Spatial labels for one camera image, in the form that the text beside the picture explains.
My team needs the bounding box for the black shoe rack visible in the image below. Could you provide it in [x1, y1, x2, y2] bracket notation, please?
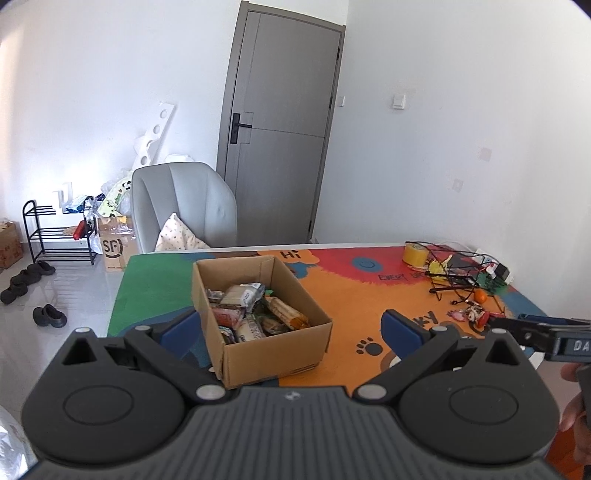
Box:
[23, 200, 98, 265]

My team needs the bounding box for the white plastic holder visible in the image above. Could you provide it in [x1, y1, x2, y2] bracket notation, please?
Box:
[52, 181, 74, 214]

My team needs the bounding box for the green white plastic bag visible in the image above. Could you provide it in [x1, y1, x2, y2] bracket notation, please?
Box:
[99, 178, 134, 217]

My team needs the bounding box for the grey door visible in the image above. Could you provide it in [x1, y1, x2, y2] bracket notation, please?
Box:
[216, 0, 347, 245]

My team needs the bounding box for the grey upholstered chair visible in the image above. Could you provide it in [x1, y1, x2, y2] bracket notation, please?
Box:
[130, 162, 238, 254]

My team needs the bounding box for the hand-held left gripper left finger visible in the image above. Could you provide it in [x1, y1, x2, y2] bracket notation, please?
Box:
[60, 309, 241, 407]

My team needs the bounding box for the brown carton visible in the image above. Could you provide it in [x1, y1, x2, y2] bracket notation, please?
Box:
[0, 220, 24, 270]

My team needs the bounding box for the white foam board with holes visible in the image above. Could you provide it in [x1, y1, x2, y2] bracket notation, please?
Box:
[130, 102, 177, 174]

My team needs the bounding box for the cardboard box with black logo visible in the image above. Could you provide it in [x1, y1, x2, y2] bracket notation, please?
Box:
[97, 215, 138, 273]

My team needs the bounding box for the black metal stand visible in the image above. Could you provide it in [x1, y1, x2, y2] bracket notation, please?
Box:
[428, 272, 483, 298]

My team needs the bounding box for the person's right hand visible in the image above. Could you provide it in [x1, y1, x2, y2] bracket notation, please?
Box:
[558, 363, 587, 432]

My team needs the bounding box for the white dotted cushion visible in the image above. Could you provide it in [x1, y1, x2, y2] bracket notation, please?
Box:
[154, 212, 212, 252]

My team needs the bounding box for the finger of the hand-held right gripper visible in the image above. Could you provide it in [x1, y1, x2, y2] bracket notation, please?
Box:
[518, 314, 583, 324]
[489, 316, 560, 355]

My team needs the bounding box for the black door handle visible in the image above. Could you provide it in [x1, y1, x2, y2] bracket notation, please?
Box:
[229, 112, 254, 144]

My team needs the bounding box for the pile of snack packets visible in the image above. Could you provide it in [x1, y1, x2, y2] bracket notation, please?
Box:
[205, 282, 309, 344]

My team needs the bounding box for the yellow tape roll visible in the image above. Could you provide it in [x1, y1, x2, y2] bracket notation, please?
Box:
[403, 242, 432, 267]

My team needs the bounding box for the yellow plastic toy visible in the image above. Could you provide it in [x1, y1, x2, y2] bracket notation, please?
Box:
[427, 255, 455, 277]

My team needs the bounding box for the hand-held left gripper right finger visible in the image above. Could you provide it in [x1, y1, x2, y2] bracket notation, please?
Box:
[353, 308, 532, 407]

